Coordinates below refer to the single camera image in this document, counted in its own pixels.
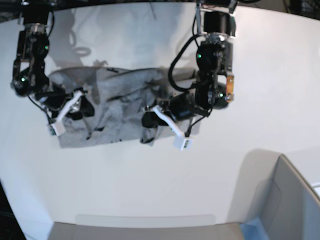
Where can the grey cardboard box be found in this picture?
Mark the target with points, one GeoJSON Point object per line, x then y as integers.
{"type": "Point", "coordinates": [268, 187]}

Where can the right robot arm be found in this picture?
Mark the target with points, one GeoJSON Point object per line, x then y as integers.
{"type": "Point", "coordinates": [28, 72]}

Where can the grey t-shirt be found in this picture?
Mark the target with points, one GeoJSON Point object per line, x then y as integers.
{"type": "Point", "coordinates": [118, 97]}

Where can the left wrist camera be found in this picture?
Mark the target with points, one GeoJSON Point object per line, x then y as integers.
{"type": "Point", "coordinates": [182, 142]}

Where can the blue item in box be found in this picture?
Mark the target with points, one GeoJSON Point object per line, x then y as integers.
{"type": "Point", "coordinates": [254, 230]}

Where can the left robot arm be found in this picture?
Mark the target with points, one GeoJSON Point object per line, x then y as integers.
{"type": "Point", "coordinates": [213, 31]}

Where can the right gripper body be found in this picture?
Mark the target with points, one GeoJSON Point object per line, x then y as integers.
{"type": "Point", "coordinates": [53, 102]}

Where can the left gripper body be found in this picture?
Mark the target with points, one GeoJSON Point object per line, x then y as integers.
{"type": "Point", "coordinates": [185, 106]}

